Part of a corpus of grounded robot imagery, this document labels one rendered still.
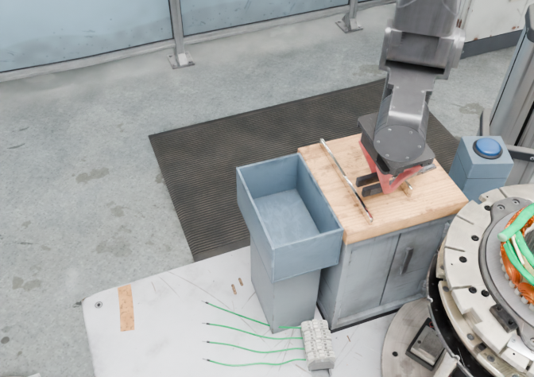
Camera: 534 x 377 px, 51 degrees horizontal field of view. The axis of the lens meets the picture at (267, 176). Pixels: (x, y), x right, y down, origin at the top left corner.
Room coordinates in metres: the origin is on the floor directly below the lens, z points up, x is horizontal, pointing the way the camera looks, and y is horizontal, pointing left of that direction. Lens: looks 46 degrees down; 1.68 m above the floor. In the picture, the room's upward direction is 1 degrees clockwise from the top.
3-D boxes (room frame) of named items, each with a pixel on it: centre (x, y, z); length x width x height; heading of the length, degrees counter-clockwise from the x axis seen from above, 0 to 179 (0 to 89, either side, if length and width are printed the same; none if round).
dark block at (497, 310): (0.34, -0.28, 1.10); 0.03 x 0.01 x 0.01; 24
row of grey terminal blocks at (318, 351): (0.46, -0.09, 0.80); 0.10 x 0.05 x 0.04; 6
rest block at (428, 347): (0.45, -0.28, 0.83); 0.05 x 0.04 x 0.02; 143
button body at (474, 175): (0.70, -0.38, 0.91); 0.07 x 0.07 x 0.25; 2
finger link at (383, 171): (0.56, -0.17, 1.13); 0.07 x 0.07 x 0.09; 21
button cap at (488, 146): (0.70, -0.38, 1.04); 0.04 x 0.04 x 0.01
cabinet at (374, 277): (0.61, -0.18, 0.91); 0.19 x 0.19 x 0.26; 20
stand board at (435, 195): (0.61, -0.18, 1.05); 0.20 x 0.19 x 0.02; 110
